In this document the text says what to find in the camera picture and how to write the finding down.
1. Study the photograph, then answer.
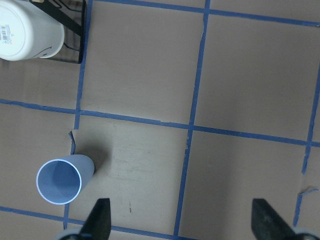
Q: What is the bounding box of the light blue plastic cup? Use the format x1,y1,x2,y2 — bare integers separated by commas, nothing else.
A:
36,154,95,205

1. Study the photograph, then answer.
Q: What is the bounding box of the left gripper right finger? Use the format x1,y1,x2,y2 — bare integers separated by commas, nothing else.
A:
251,198,297,240

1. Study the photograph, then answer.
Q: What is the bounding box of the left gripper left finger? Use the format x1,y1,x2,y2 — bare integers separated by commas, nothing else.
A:
79,198,111,240

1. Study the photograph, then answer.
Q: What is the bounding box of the black wire mug rack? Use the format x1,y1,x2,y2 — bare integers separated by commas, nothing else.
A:
30,0,87,64

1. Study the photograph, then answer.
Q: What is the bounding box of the white mug near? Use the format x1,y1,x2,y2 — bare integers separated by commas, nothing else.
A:
0,0,65,61

